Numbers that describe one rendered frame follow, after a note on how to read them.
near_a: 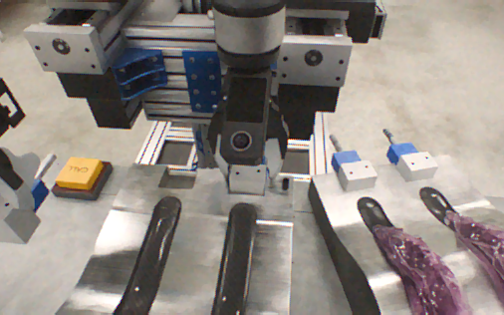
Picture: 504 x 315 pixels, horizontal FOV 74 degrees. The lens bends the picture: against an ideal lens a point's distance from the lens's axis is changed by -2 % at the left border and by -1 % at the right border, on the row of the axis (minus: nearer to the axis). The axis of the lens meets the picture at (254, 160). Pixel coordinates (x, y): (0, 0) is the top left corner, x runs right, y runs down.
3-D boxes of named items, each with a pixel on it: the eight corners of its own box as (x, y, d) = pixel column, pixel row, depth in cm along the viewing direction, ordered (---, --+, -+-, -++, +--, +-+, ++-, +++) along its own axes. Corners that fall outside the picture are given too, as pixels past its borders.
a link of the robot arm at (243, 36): (283, 20, 31) (198, 16, 32) (281, 63, 35) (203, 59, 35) (287, -9, 37) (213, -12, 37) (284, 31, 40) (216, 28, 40)
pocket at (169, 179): (170, 179, 56) (166, 164, 54) (201, 182, 56) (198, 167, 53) (162, 201, 53) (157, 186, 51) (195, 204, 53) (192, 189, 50)
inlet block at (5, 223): (45, 166, 52) (28, 141, 48) (75, 168, 51) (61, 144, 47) (-11, 240, 42) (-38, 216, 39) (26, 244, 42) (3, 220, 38)
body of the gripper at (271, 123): (280, 105, 49) (285, 24, 41) (276, 145, 43) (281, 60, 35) (228, 102, 50) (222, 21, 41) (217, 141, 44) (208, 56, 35)
